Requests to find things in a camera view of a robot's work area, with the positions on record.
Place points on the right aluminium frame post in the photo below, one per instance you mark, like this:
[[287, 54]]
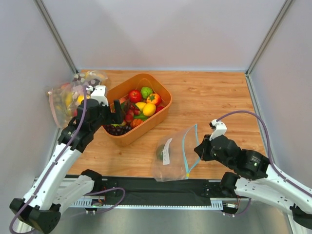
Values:
[[270, 34]]

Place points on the red fake apple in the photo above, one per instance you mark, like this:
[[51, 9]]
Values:
[[135, 96]]

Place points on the green fake mango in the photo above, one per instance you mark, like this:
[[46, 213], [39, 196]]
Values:
[[142, 117]]

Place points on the grey slotted cable duct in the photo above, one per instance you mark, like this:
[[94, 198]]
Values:
[[215, 204]]

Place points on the red fake fruit in basket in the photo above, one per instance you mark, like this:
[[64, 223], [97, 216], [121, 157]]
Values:
[[159, 108]]

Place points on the orange plastic basket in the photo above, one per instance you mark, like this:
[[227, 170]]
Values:
[[122, 90]]

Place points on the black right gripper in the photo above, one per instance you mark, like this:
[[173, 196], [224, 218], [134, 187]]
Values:
[[203, 148]]

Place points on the orange fake tomato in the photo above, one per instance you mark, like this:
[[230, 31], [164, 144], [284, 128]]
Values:
[[154, 98]]

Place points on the yellow fake mango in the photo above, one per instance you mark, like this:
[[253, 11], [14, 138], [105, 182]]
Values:
[[140, 105]]

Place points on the left aluminium frame post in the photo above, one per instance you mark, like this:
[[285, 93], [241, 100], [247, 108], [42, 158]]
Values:
[[53, 30]]

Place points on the blue zip top bag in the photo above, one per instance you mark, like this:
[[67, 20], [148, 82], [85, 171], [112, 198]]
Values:
[[178, 163]]

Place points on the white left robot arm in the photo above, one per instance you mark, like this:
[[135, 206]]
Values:
[[42, 206]]

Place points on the purple fake grapes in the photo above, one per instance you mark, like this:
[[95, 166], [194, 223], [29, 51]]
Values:
[[117, 130]]

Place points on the yellow fake lemon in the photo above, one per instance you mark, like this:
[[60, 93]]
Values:
[[149, 109]]

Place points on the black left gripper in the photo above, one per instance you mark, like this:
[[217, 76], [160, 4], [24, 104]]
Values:
[[110, 114]]

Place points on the black base mat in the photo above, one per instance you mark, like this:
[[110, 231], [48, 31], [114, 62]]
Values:
[[180, 192]]

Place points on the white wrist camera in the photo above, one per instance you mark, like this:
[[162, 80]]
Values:
[[99, 93], [218, 127]]

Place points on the polka dot plastic bag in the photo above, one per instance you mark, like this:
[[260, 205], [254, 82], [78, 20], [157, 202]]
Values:
[[91, 79]]

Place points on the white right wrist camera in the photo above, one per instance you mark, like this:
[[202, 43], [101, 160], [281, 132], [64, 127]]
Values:
[[218, 127]]

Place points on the small orange fake fruit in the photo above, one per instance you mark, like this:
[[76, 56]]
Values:
[[136, 122]]

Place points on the aluminium frame post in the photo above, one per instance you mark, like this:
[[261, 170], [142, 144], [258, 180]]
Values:
[[270, 34], [53, 30]]

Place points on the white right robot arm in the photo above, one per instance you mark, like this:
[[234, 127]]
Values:
[[253, 176]]

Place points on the pink zip top bag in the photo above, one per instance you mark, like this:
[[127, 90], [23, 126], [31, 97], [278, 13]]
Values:
[[64, 100]]

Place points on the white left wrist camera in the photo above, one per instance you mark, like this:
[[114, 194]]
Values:
[[99, 93]]

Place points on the green fake pepper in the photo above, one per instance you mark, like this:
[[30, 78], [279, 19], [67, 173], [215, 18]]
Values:
[[145, 92]]

